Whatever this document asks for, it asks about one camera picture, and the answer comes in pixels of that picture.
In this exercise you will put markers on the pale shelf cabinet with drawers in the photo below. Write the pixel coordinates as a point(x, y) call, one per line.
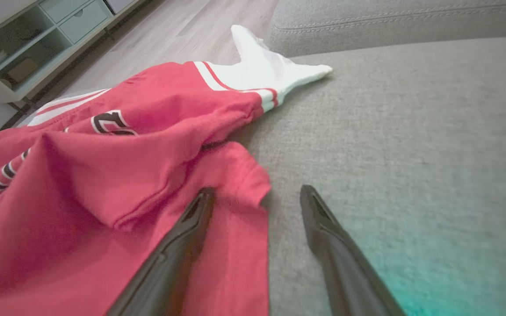
point(86, 19)

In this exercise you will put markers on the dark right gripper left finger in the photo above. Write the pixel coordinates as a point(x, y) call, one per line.
point(169, 281)

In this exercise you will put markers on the brown item on shelf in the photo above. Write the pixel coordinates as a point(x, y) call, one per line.
point(22, 70)

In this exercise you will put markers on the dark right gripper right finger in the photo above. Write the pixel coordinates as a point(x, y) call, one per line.
point(349, 281)

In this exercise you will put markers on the red shirt with white sleeves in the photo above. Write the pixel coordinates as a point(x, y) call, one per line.
point(125, 175)

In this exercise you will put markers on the grey fabric sofa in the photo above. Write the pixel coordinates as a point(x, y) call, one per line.
point(411, 153)

